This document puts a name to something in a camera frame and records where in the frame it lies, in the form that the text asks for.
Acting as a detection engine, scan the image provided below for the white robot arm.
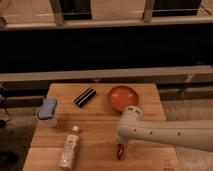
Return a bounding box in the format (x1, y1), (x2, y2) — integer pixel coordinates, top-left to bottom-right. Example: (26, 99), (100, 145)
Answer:
(116, 106), (213, 159)

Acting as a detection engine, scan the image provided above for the orange ceramic bowl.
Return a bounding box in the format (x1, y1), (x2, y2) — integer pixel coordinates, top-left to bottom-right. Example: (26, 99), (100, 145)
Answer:
(107, 86), (138, 113)

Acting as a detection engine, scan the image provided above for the white plastic bottle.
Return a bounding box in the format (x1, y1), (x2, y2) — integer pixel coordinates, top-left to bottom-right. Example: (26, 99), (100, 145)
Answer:
(59, 126), (79, 170)

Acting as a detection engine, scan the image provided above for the black striped rectangular block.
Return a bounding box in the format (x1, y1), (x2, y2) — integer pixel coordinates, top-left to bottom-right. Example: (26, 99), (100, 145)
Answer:
(74, 88), (96, 108)

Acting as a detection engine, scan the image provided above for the grey metal rail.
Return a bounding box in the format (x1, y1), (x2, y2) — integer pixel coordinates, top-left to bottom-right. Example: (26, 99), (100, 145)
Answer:
(0, 65), (213, 83)

